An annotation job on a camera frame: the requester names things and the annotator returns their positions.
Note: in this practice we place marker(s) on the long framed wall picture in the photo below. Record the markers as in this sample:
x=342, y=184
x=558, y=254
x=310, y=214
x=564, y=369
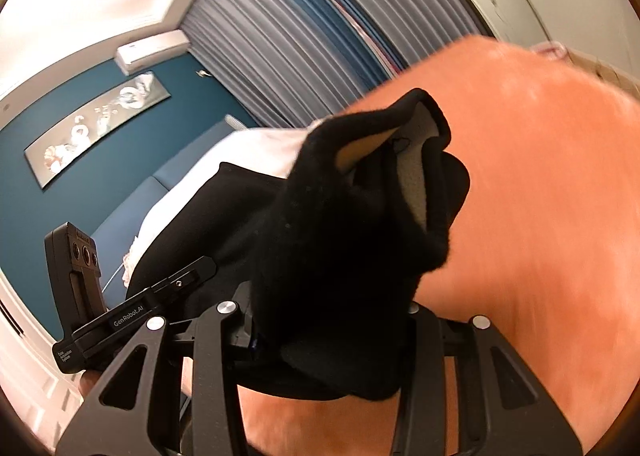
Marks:
x=95, y=128

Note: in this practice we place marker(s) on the orange bed sheet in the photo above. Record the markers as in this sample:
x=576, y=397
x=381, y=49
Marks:
x=540, y=186

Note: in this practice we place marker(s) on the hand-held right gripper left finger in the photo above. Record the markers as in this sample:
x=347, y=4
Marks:
x=220, y=336

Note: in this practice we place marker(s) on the blue padded headboard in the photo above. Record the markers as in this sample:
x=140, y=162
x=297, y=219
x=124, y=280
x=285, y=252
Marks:
x=125, y=216

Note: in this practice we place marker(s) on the blue curtain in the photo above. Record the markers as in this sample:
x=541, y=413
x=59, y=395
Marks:
x=320, y=11

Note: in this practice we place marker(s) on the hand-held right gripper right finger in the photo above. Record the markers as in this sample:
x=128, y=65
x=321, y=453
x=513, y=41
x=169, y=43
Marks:
x=430, y=336

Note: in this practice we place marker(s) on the grey curtain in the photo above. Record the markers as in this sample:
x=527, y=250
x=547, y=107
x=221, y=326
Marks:
x=260, y=36

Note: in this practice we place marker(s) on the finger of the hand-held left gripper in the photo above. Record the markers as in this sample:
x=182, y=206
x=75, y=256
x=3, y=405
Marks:
x=180, y=278

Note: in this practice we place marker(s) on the black pants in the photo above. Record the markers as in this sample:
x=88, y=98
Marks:
x=325, y=261

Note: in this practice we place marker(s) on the white air conditioner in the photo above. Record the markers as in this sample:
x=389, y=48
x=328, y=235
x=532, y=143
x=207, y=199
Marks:
x=150, y=51

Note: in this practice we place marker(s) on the white pillow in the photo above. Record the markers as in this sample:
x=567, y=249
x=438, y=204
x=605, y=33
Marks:
x=190, y=176

